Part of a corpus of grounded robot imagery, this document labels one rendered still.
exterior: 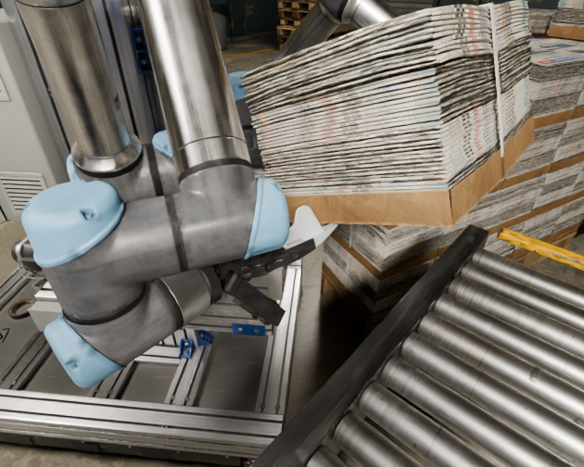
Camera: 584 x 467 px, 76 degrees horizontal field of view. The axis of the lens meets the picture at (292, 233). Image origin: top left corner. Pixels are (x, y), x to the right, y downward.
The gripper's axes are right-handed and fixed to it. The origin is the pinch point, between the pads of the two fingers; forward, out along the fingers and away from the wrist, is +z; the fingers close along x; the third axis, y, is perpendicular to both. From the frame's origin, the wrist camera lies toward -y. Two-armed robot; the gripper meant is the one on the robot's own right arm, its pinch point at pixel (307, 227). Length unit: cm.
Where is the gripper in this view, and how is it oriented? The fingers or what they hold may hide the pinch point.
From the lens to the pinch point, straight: 58.0
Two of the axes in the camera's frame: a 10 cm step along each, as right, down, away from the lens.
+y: -2.8, -9.0, -3.3
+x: -6.9, -0.5, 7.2
